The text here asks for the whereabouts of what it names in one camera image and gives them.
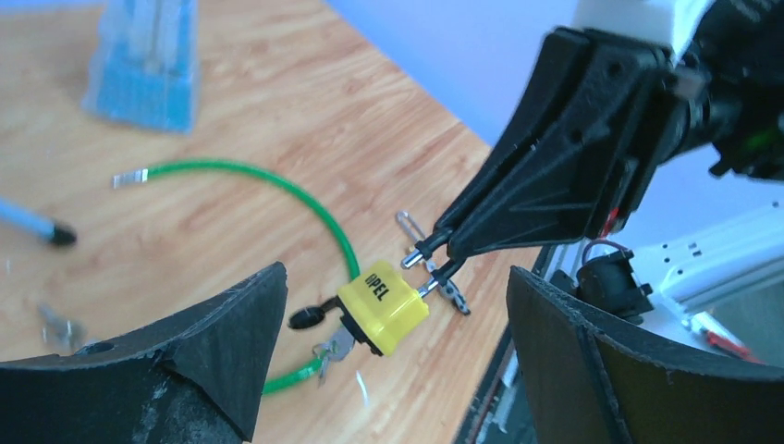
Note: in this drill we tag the yellow padlock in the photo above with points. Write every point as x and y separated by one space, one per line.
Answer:
380 308

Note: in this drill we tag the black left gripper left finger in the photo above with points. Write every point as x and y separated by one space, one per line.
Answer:
195 376

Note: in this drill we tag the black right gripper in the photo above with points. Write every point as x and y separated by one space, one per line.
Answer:
572 162

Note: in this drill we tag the grey music stand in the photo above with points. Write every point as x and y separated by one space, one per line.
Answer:
47 229

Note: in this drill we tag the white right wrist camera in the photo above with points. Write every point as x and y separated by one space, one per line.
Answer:
668 23

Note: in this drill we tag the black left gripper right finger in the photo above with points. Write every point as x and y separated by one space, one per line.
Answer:
591 377

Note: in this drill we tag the blue translucent metronome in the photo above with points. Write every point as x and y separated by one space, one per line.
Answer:
146 71

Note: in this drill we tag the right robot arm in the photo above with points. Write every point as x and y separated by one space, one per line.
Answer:
731 79

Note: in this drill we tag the cable lock keys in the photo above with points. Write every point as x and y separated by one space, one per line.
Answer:
63 334

